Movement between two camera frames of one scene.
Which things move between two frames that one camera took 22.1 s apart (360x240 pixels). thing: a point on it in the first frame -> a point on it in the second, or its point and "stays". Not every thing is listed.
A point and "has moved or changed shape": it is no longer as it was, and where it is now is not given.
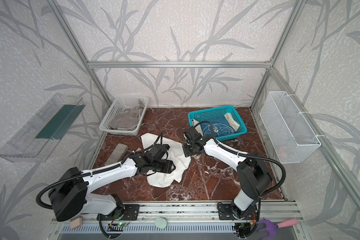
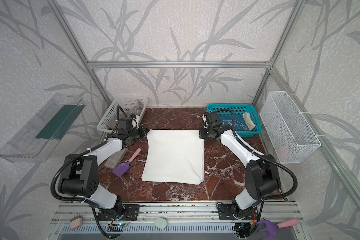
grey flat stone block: x=117 y=154 stays
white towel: x=175 y=153 has moved or changed shape
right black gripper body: x=190 y=148 -> x=203 y=133
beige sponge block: x=76 y=222 stays
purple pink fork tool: x=272 y=227 stays
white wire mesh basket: x=292 y=135 stays
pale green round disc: x=160 y=222 stays
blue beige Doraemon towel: x=221 y=126 has moved or changed shape
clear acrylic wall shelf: x=38 y=138 stays
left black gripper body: x=165 y=165 -> x=141 y=132
